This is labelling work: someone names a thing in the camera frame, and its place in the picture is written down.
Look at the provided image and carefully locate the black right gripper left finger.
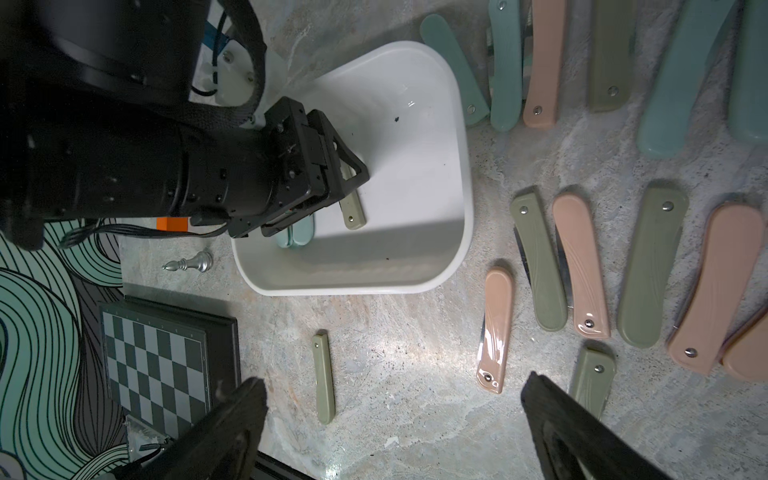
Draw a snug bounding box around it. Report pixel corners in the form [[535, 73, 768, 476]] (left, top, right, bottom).
[[113, 377, 268, 479]]

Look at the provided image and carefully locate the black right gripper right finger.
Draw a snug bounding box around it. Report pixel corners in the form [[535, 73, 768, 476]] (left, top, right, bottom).
[[521, 372, 668, 479]]

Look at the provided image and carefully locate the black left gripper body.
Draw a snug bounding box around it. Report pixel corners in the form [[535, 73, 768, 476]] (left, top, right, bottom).
[[227, 97, 370, 238]]

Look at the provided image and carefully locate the white storage box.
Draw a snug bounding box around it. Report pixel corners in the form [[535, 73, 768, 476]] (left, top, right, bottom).
[[232, 41, 474, 296]]

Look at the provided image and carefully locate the olive knife box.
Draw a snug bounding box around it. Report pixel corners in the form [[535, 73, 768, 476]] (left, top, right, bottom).
[[312, 330, 336, 425]]

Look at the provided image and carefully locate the olive fruit knife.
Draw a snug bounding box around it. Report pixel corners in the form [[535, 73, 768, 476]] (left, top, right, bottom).
[[617, 182, 689, 349]]

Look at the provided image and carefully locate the pink fruit knife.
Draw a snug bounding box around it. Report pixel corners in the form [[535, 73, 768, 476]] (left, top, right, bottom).
[[552, 192, 610, 340]]

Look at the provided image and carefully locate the green fruit knife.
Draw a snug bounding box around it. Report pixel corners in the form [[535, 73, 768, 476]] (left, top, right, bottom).
[[637, 0, 737, 159]]

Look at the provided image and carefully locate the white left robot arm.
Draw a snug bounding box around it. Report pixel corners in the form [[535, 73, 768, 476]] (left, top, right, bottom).
[[1, 1, 370, 251]]

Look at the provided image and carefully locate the green knife box left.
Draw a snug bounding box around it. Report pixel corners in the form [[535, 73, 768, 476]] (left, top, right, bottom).
[[274, 215, 315, 249]]

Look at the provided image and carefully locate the black white checkerboard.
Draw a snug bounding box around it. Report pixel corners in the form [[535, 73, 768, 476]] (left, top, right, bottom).
[[99, 297, 241, 439]]

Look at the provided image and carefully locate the small orange block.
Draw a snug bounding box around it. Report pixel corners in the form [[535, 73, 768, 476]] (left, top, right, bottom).
[[156, 217, 189, 233]]

